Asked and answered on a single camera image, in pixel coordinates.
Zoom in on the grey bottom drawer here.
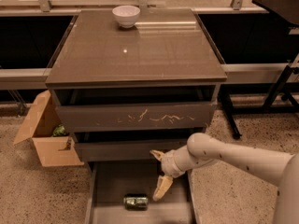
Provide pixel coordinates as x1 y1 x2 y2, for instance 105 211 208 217
84 160 200 224

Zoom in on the green bag in box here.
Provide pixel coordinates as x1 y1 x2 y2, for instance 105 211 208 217
52 124 67 137

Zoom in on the grey middle drawer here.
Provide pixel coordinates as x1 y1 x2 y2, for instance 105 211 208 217
70 128 207 162

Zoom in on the grey drawer cabinet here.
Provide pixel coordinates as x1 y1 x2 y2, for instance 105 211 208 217
45 8 228 173

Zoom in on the open cardboard box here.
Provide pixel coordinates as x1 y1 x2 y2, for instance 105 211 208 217
13 91 83 167

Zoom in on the grey top drawer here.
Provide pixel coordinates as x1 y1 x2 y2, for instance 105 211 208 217
51 85 218 133

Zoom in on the white ceramic bowl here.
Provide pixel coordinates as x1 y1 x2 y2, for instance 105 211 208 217
112 6 140 28

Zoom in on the grey drawer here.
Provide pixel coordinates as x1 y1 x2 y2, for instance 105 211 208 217
70 128 207 162
84 160 200 224
51 85 218 133

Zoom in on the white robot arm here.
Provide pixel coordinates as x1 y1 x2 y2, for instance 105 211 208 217
151 133 299 224

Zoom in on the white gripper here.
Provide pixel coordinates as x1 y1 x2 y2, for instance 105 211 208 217
149 149 184 202

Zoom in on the green soda can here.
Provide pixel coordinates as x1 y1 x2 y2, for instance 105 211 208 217
123 193 149 210

